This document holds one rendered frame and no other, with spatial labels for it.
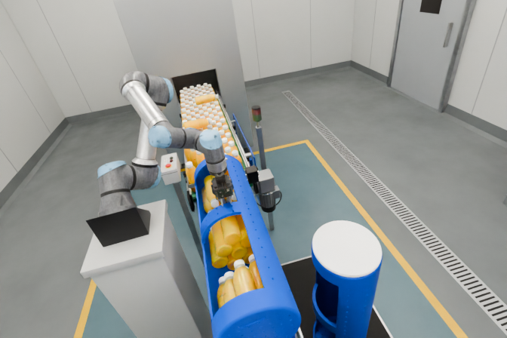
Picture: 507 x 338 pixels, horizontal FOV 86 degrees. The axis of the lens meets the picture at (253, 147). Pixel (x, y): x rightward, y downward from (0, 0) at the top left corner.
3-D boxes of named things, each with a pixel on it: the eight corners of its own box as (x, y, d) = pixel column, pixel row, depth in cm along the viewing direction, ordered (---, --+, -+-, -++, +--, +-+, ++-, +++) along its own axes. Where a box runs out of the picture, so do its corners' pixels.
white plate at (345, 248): (339, 210, 131) (339, 212, 131) (299, 244, 118) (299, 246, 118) (395, 246, 111) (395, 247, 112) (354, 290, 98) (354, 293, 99)
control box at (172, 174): (165, 185, 171) (160, 172, 165) (165, 167, 187) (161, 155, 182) (181, 181, 172) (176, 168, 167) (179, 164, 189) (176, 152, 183)
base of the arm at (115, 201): (91, 219, 108) (88, 195, 110) (108, 220, 122) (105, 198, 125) (130, 208, 110) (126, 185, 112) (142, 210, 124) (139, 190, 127)
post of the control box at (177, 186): (204, 268, 231) (170, 176, 178) (204, 264, 235) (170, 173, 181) (208, 266, 232) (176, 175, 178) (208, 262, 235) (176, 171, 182)
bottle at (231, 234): (224, 246, 110) (218, 214, 126) (241, 243, 112) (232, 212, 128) (224, 233, 107) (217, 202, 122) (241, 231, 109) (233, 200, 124)
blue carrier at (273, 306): (229, 370, 92) (201, 334, 76) (204, 200, 165) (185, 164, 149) (307, 336, 94) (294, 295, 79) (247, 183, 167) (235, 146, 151)
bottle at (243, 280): (261, 310, 81) (246, 258, 97) (239, 319, 81) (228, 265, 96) (266, 320, 85) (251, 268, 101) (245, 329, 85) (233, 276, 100)
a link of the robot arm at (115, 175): (95, 198, 117) (91, 167, 121) (126, 194, 128) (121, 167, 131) (106, 189, 110) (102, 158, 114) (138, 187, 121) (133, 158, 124)
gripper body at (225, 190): (216, 201, 107) (209, 177, 100) (213, 188, 114) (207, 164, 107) (235, 196, 108) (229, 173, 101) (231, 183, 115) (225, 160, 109)
